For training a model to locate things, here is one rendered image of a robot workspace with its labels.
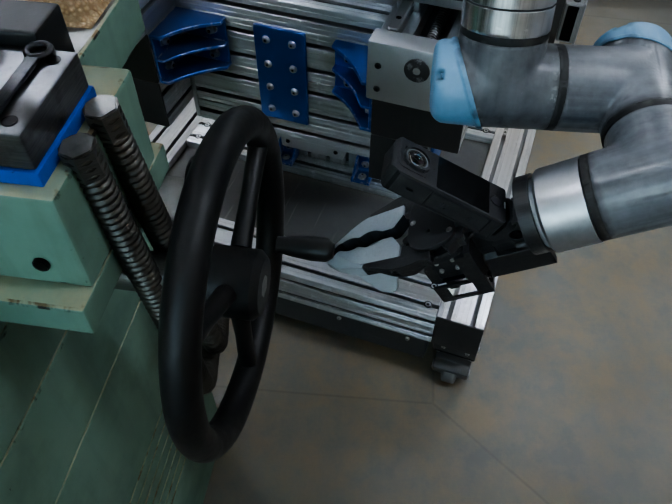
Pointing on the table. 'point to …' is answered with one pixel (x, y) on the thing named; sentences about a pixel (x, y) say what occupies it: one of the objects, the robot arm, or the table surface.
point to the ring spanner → (24, 70)
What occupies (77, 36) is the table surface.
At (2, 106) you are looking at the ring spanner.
